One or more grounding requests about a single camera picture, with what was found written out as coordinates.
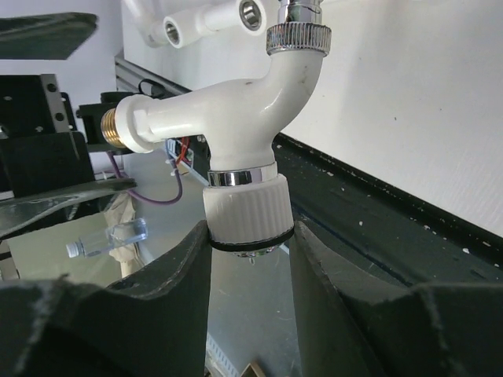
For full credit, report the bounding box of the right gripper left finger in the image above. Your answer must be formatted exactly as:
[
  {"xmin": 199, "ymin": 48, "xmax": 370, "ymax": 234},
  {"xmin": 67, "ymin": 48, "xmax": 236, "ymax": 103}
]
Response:
[{"xmin": 1, "ymin": 221, "xmax": 212, "ymax": 376}]

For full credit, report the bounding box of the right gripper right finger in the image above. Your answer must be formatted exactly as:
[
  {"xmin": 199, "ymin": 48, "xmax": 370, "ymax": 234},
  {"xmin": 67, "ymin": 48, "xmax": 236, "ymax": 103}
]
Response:
[{"xmin": 289, "ymin": 222, "xmax": 502, "ymax": 376}]

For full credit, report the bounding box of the white faucet with chrome knob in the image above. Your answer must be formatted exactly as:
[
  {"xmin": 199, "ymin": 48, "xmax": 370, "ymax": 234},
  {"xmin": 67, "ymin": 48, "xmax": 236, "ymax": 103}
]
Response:
[{"xmin": 101, "ymin": 1, "xmax": 332, "ymax": 258}]

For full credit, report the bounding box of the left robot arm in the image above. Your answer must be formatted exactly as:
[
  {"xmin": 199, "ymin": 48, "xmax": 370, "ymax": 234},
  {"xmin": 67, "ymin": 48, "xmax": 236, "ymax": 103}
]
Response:
[{"xmin": 1, "ymin": 12, "xmax": 136, "ymax": 240}]

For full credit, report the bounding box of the clear plastic bottle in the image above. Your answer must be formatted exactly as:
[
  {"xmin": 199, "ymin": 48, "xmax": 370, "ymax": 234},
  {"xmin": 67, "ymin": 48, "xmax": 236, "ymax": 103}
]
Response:
[{"xmin": 66, "ymin": 218, "xmax": 148, "ymax": 258}]

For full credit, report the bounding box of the white PVC pipe frame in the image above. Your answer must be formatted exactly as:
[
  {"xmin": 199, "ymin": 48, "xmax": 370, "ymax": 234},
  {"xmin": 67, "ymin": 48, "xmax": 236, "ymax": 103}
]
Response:
[{"xmin": 123, "ymin": 1, "xmax": 267, "ymax": 49}]

